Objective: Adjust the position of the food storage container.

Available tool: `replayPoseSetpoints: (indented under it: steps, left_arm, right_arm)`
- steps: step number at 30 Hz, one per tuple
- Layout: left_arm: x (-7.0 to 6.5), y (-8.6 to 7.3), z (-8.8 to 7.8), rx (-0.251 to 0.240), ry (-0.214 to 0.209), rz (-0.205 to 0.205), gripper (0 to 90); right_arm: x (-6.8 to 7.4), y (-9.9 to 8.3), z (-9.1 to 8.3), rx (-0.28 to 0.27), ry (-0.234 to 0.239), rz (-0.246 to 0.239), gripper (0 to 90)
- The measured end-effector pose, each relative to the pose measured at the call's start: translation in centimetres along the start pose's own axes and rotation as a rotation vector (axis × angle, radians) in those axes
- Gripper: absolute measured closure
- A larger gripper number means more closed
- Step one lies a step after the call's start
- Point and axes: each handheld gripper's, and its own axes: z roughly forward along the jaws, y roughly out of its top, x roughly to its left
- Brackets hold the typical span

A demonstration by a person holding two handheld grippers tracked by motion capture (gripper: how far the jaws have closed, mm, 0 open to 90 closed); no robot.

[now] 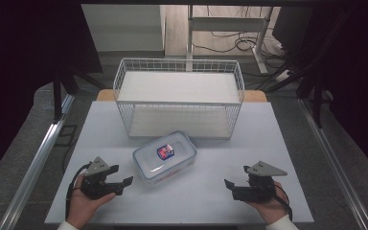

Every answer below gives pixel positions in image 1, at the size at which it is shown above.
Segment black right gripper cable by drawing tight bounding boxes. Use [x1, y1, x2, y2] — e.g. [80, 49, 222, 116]
[273, 184, 293, 222]

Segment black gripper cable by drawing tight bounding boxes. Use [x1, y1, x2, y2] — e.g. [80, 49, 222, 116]
[64, 162, 92, 221]
[273, 184, 293, 222]

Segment white wire shelf rack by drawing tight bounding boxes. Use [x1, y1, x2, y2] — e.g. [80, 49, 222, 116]
[112, 57, 246, 141]

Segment clear plastic food container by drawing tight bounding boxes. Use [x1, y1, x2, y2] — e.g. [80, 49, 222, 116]
[132, 129, 198, 186]

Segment person's left hand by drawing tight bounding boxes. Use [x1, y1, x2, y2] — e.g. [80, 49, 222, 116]
[66, 173, 118, 230]

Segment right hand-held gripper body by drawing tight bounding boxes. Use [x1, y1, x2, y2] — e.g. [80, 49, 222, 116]
[233, 160, 288, 203]

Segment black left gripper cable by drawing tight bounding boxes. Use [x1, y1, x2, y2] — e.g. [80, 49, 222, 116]
[64, 162, 92, 221]

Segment aluminium rail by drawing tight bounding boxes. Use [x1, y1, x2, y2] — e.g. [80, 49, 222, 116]
[0, 93, 76, 230]
[298, 97, 368, 230]

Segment white metal desk frame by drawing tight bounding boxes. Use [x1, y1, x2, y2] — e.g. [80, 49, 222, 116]
[186, 4, 274, 76]

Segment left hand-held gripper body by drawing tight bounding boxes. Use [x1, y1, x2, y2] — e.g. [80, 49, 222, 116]
[80, 156, 125, 201]

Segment black metal stand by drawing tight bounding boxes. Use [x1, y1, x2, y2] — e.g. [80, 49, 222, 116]
[52, 72, 64, 125]
[311, 71, 324, 129]

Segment white power strip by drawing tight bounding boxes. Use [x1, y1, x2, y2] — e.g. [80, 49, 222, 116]
[275, 69, 292, 83]

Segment white cabinet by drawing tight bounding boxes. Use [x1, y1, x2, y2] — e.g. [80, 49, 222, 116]
[80, 3, 167, 53]

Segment person's right hand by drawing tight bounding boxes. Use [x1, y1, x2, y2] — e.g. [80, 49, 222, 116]
[246, 181, 290, 225]

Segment black floor cables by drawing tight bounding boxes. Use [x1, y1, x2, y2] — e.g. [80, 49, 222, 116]
[192, 5, 288, 78]

